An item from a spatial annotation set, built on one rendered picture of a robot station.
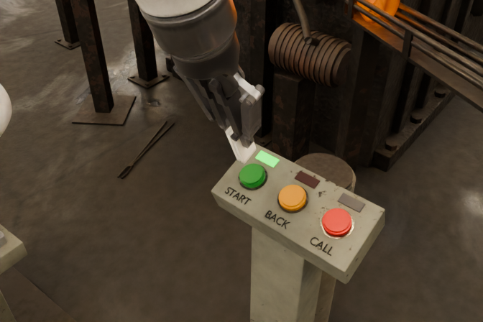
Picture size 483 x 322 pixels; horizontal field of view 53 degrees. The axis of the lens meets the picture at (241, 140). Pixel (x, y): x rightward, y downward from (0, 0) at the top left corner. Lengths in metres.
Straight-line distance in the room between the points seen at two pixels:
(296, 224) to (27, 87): 1.75
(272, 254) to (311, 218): 0.11
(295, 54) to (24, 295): 0.94
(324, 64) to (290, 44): 0.12
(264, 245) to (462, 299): 0.78
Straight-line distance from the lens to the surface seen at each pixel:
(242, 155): 0.68
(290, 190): 0.72
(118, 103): 2.04
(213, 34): 0.49
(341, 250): 0.69
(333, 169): 0.91
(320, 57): 1.29
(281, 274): 0.80
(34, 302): 1.41
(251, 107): 0.56
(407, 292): 1.42
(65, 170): 1.78
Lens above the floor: 1.11
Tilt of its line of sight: 38 degrees down
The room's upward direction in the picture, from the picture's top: straight up
